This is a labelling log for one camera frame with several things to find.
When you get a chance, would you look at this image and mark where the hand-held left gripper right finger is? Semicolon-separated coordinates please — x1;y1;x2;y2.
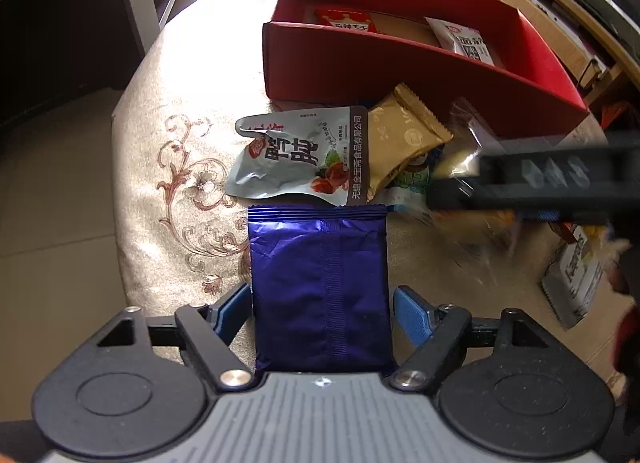
390;285;546;391

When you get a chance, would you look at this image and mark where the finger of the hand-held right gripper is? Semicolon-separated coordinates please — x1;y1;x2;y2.
426;177;618;224
475;133;640;210

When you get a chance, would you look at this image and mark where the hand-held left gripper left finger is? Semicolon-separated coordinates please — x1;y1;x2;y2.
97;283;253;391

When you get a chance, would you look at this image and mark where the clear plastic snack packet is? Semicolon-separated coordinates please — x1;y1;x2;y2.
432;98;506;181

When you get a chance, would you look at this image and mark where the gold snack packet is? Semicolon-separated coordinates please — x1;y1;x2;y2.
366;83;455;201

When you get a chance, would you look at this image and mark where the blue foil snack packet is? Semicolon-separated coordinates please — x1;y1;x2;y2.
247;204;401;374

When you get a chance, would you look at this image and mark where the red cardboard box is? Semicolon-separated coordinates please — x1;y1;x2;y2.
262;0;591;134

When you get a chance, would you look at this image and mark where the teal and white snack packet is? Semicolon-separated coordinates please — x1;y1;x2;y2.
387;150;443;191

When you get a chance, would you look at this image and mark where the beige floral tablecloth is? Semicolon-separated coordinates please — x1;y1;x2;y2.
111;0;631;394

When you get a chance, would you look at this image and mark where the grey zigzag-edged snack packet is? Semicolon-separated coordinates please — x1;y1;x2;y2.
541;225;608;330

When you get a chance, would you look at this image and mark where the grey snack pouch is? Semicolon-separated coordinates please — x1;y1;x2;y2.
224;105;371;207

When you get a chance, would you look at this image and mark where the orange-red snack packet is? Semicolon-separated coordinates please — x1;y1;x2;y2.
314;5;382;34

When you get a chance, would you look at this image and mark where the dark side table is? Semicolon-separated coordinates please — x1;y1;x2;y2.
0;0;151;128

